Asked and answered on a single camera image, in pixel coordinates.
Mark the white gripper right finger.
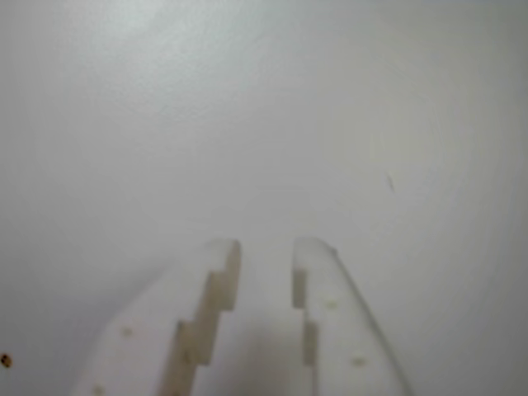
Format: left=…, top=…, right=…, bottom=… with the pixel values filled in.
left=291, top=236, right=413, bottom=396

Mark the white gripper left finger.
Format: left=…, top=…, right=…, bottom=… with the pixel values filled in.
left=68, top=238, right=243, bottom=396

